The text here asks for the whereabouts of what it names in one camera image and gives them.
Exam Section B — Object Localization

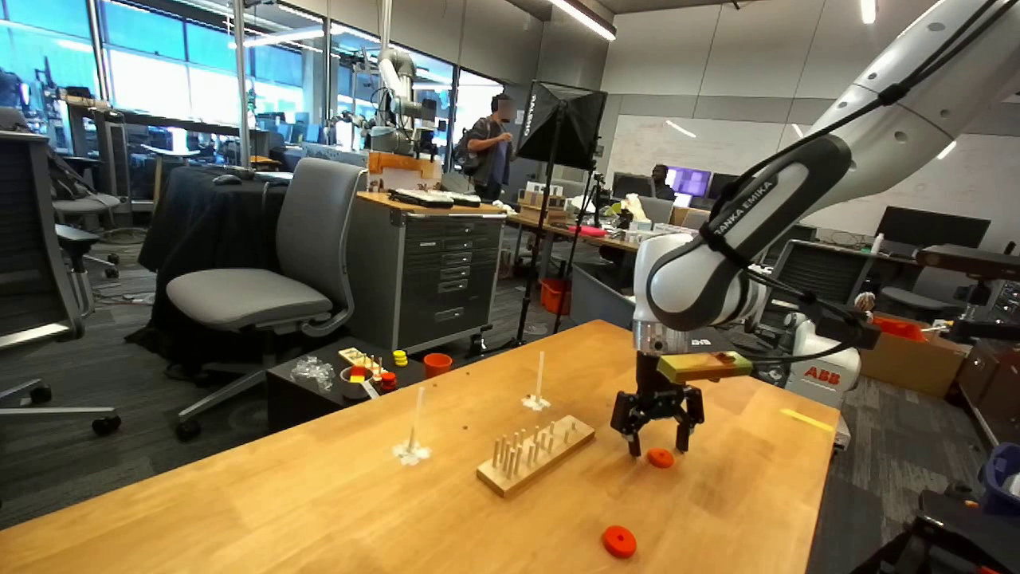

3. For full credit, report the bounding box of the yellow tape strip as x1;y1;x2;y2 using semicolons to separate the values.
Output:
776;406;841;436

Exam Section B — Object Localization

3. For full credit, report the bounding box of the orange bucket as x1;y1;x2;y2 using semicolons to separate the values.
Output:
536;274;577;318

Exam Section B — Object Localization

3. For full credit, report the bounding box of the white ABB robot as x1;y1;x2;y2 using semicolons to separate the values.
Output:
762;282;886;415

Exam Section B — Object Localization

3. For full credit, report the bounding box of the blue bin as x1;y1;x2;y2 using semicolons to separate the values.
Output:
980;443;1020;517

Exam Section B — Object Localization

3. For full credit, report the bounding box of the clear plastic piece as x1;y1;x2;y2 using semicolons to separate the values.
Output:
291;355;336;389

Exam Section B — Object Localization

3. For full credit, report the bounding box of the monitor with purple screen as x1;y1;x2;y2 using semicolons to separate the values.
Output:
662;166;718;204

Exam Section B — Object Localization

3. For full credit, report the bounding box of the black cloth cover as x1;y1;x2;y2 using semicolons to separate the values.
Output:
123;162;294;370

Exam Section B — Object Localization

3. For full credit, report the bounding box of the wooden rack with pegs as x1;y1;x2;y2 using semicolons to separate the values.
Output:
472;412;598;500

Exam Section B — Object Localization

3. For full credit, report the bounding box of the person in dark shirt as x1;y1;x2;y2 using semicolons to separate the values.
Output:
452;94;521;204

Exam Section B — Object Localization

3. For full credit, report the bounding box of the yellow-green wrist camera box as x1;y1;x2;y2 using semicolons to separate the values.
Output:
652;348;755;389

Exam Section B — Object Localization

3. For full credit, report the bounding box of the black mesh office chair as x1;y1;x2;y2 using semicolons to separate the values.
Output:
0;104;127;441

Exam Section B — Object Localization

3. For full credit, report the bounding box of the cardboard box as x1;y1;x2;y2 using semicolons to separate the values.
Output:
857;330;971;402

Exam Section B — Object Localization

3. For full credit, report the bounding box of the gray office chair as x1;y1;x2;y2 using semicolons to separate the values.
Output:
161;155;368;443

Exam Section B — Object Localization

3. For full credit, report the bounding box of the cream flat block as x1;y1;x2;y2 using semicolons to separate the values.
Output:
333;344;390;377

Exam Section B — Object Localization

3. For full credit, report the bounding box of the black desk monitor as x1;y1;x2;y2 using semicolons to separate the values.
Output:
872;204;995;256

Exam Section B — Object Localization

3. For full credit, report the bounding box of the low black cart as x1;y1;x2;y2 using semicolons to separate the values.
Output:
264;344;431;432

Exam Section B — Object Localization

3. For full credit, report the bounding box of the gray metal cabinet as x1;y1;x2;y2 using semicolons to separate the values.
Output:
346;187;508;361

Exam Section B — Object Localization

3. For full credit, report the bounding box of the black softbox light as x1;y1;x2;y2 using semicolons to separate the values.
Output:
516;87;613;344

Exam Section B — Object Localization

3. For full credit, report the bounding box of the wooden box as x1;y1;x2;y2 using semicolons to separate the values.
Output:
362;150;445;194

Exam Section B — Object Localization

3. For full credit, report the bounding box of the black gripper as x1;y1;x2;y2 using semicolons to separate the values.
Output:
608;348;707;462

